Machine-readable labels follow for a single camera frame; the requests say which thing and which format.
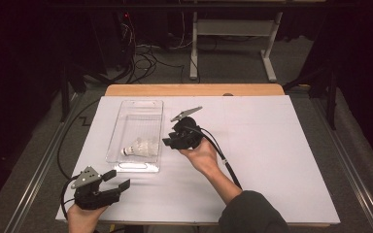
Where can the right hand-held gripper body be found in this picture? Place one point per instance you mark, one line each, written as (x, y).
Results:
(189, 134)

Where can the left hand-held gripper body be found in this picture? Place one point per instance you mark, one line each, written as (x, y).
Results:
(90, 197)

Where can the clear plastic bin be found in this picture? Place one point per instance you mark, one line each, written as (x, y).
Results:
(136, 119)

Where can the person's left hand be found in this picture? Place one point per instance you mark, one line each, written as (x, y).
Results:
(82, 221)

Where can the person's right hand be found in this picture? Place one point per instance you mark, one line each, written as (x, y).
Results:
(205, 158)

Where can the wooden table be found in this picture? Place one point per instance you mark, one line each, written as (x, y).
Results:
(175, 90)

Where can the black metal stand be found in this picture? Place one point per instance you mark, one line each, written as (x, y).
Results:
(65, 97)
(332, 103)

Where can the black equipment box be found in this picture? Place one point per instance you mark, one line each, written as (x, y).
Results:
(110, 39)

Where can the dark curtain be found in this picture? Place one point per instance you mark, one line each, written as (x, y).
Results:
(13, 81)
(369, 81)

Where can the aluminium floor rail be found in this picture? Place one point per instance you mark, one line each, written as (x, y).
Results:
(353, 181)
(39, 181)

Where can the white metal stand frame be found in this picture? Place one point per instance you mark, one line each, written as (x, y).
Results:
(236, 27)

